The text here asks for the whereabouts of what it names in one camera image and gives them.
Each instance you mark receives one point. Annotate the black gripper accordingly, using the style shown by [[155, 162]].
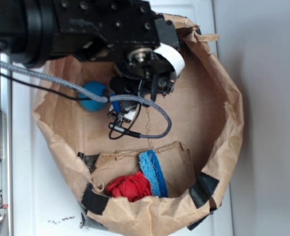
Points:
[[126, 32]]

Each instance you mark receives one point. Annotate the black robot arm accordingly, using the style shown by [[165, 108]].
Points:
[[27, 30]]

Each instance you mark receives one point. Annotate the blue ball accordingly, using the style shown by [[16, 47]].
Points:
[[96, 88]]

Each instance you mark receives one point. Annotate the blue sponge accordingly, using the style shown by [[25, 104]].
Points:
[[150, 166]]

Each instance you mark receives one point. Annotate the brown paper bag bin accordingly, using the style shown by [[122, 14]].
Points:
[[197, 157]]

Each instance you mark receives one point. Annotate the red crumpled cloth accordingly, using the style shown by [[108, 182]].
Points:
[[133, 187]]

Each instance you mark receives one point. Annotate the white plastic tray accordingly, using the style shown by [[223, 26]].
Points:
[[43, 204]]

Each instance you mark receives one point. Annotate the aluminium frame rail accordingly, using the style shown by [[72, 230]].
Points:
[[6, 208]]

